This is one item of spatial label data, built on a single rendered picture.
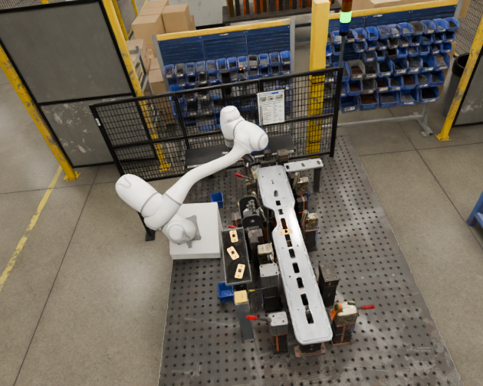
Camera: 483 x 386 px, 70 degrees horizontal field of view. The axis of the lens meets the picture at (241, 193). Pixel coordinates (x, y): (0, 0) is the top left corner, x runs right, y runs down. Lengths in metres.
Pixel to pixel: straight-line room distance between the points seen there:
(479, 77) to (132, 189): 3.93
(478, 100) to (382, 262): 2.83
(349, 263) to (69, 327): 2.40
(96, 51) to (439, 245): 3.73
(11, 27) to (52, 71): 0.48
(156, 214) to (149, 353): 1.63
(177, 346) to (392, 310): 1.31
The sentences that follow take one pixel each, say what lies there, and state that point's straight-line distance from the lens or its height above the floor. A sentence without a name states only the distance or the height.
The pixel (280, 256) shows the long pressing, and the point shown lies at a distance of 2.13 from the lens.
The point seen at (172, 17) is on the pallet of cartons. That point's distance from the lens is 6.43.
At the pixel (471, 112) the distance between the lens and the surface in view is 4.96.
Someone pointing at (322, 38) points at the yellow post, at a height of 1.77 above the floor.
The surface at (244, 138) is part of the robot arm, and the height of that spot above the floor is 1.81.
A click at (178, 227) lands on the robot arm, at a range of 2.24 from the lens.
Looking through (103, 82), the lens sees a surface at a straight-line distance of 4.03.
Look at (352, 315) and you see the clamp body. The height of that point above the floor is 1.05.
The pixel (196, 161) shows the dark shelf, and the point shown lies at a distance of 2.81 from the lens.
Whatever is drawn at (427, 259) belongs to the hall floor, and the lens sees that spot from 3.57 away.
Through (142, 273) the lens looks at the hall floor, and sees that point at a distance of 3.51.
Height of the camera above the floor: 2.75
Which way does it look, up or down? 44 degrees down
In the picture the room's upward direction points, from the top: 8 degrees counter-clockwise
